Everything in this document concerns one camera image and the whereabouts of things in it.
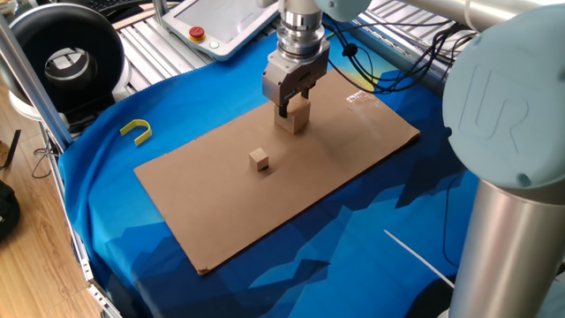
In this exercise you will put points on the grey Schunk gripper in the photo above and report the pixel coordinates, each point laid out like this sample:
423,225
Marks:
289,77

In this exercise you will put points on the large wooden cube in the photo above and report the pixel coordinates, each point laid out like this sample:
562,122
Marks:
296,118

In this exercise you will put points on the small wooden cube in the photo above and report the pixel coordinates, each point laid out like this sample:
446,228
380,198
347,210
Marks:
259,160

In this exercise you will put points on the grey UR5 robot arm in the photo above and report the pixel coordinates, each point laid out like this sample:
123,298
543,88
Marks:
503,101

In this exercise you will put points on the silver force torque sensor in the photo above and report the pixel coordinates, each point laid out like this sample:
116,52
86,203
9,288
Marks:
300,37

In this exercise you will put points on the white teach pendant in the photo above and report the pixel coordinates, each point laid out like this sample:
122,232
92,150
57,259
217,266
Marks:
212,22

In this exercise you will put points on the brown cardboard sheet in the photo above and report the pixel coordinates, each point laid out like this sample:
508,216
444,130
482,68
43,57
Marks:
229,207

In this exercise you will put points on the yellow U-shaped piece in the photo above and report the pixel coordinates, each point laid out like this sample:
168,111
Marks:
128,126

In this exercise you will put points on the blue printed cloth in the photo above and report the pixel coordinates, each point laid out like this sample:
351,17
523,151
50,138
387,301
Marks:
353,265

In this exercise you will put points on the white thin strip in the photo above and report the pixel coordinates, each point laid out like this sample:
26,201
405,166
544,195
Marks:
417,258

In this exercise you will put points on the black keyboard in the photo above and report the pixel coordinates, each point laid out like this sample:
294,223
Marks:
106,4

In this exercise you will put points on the aluminium table edge profile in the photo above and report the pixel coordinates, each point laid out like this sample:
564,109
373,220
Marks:
83,260

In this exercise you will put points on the black flat bar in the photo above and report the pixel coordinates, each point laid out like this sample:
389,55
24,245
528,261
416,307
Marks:
12,148

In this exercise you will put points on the black bag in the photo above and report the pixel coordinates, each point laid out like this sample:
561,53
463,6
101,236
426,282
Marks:
6,212

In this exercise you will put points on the aluminium frame rail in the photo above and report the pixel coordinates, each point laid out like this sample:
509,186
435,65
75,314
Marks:
406,64

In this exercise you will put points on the thin aluminium post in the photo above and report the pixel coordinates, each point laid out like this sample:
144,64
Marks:
160,11

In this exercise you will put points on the aluminium frame post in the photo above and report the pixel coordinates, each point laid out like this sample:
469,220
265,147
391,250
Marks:
33,86

